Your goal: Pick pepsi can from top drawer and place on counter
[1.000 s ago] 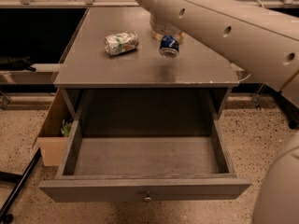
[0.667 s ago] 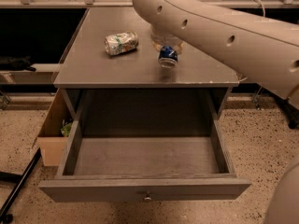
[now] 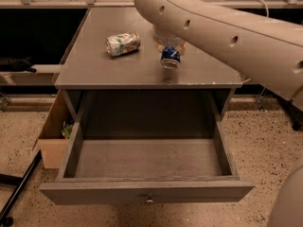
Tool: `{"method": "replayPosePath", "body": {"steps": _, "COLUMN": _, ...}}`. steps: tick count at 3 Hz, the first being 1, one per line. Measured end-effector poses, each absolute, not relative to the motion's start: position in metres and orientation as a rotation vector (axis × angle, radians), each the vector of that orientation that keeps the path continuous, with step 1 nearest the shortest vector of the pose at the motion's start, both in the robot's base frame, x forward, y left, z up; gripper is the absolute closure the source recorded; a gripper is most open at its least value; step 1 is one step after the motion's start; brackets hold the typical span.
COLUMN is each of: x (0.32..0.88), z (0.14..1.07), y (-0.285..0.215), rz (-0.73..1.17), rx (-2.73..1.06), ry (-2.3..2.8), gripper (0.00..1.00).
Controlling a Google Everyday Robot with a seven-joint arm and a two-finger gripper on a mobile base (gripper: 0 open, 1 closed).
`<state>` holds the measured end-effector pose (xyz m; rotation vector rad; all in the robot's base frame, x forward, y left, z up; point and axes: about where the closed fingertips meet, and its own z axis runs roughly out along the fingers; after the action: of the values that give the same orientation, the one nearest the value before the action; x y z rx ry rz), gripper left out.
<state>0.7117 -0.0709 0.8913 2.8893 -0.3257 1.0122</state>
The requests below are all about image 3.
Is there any blue pepsi can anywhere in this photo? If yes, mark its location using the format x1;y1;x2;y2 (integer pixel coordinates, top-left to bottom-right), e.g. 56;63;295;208
160;46;181;69

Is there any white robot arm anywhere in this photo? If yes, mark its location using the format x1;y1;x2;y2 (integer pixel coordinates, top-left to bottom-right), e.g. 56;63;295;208
134;0;303;110

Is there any grey open top drawer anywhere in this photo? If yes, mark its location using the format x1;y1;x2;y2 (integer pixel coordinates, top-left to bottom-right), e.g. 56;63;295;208
40;90;254;204

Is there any grey wooden cabinet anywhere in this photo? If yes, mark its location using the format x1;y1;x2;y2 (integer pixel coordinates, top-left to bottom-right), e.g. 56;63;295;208
54;6;243;122

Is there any metal drawer knob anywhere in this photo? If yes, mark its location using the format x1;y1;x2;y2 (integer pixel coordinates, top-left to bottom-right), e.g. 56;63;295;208
145;194;154;204

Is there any brown cardboard box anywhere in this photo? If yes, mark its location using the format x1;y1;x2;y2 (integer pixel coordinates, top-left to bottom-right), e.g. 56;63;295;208
37;92;72;169

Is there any black stand leg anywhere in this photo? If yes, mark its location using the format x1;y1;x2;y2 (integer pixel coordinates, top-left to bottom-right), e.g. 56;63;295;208
0;151;42;227

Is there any green white soda can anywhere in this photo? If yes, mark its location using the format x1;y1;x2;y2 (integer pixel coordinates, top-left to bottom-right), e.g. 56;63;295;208
106;31;140;57

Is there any green snack bag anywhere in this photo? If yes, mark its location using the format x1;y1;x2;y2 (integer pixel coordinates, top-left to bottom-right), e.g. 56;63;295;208
62;121;74;139

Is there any white cable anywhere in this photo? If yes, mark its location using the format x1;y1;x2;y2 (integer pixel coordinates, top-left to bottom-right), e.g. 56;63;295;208
255;0;270;18

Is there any black object on ledge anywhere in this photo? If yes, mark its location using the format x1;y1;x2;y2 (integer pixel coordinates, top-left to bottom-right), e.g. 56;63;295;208
0;57;37;73

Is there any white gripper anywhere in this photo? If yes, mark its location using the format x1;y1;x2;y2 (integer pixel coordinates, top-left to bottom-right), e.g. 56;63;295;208
152;26;186;56

